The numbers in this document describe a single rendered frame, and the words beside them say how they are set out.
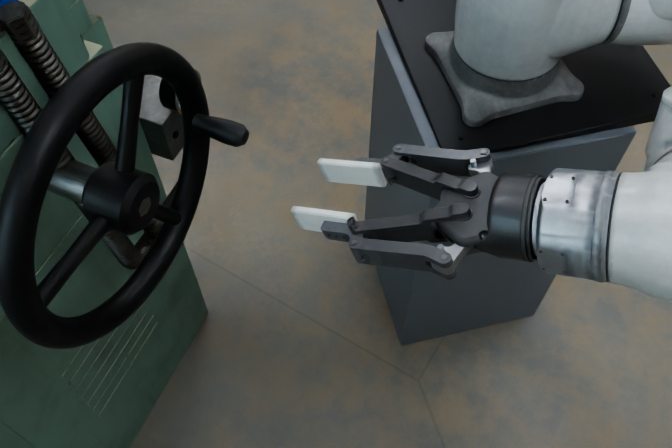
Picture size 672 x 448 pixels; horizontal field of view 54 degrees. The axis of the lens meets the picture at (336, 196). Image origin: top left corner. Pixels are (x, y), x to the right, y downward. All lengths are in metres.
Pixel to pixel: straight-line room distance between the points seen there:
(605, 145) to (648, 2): 0.22
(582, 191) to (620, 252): 0.05
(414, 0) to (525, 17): 0.31
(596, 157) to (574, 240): 0.50
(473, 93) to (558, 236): 0.46
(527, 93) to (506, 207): 0.43
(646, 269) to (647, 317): 1.06
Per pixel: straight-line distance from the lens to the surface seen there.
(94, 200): 0.62
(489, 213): 0.56
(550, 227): 0.54
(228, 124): 0.67
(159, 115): 0.96
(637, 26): 0.92
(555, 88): 1.00
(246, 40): 2.00
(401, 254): 0.58
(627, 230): 0.53
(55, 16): 0.64
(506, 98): 0.96
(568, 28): 0.89
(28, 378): 0.99
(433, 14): 1.10
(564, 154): 0.99
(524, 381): 1.44
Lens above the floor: 1.31
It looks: 55 degrees down
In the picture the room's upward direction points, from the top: straight up
